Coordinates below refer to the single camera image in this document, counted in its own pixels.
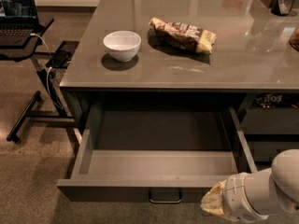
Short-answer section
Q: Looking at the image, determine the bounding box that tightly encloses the black smartphone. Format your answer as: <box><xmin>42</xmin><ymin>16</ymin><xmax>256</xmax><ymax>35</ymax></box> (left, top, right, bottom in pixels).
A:
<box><xmin>46</xmin><ymin>49</ymin><xmax>72</xmax><ymax>68</ymax></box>

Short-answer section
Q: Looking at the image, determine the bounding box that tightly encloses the dark glass jar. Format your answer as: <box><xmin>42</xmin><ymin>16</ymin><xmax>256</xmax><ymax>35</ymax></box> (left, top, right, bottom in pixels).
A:
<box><xmin>270</xmin><ymin>0</ymin><xmax>299</xmax><ymax>17</ymax></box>

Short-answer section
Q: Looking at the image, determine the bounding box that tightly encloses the grey drawer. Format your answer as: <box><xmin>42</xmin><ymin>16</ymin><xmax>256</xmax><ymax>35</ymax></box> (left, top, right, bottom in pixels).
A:
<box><xmin>57</xmin><ymin>106</ymin><xmax>256</xmax><ymax>203</ymax></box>
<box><xmin>249</xmin><ymin>141</ymin><xmax>299</xmax><ymax>162</ymax></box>

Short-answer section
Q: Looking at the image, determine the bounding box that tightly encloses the grey top drawer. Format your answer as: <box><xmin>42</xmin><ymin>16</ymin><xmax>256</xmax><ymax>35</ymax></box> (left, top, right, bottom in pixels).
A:
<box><xmin>57</xmin><ymin>106</ymin><xmax>256</xmax><ymax>203</ymax></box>

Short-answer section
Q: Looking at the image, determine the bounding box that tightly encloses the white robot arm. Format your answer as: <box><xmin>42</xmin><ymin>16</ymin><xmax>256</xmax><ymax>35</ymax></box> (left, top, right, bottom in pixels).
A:
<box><xmin>201</xmin><ymin>149</ymin><xmax>299</xmax><ymax>223</ymax></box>

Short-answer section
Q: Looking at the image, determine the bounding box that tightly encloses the grey counter cabinet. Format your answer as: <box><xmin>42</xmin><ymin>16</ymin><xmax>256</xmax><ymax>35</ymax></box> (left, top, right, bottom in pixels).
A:
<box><xmin>61</xmin><ymin>0</ymin><xmax>299</xmax><ymax>187</ymax></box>

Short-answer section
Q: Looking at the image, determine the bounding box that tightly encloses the brown object at right edge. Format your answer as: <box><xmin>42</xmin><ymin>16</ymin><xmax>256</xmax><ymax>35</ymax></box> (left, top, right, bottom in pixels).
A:
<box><xmin>289</xmin><ymin>28</ymin><xmax>299</xmax><ymax>51</ymax></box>

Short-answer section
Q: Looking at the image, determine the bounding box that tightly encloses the grey right middle drawer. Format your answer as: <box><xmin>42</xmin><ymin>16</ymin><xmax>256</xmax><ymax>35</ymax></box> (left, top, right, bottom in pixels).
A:
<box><xmin>249</xmin><ymin>141</ymin><xmax>299</xmax><ymax>162</ymax></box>

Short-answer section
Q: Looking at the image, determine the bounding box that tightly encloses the black laptop stand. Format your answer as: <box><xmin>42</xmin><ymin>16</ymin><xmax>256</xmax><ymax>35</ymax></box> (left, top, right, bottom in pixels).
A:
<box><xmin>0</xmin><ymin>14</ymin><xmax>80</xmax><ymax>143</ymax></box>

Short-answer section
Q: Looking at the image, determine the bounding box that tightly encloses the black laptop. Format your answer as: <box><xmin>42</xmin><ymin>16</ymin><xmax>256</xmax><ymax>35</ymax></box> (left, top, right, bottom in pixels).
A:
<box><xmin>0</xmin><ymin>0</ymin><xmax>39</xmax><ymax>49</ymax></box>

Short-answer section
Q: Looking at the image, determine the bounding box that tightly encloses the white charging cable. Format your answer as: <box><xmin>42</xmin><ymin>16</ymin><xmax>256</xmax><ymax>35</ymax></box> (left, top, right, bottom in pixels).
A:
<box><xmin>29</xmin><ymin>32</ymin><xmax>64</xmax><ymax>110</ymax></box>

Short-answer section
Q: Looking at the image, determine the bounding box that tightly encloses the brown chip bag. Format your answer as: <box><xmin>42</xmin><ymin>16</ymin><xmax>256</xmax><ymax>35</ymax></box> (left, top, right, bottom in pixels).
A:
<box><xmin>149</xmin><ymin>18</ymin><xmax>216</xmax><ymax>54</ymax></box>

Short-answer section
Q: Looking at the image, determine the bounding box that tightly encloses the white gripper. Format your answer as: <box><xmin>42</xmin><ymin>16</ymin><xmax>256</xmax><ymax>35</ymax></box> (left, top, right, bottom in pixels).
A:
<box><xmin>201</xmin><ymin>173</ymin><xmax>268</xmax><ymax>223</ymax></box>

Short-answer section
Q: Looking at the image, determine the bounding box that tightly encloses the white ceramic bowl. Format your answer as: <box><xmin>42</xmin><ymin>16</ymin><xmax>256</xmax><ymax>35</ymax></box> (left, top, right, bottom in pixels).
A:
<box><xmin>103</xmin><ymin>31</ymin><xmax>141</xmax><ymax>62</ymax></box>

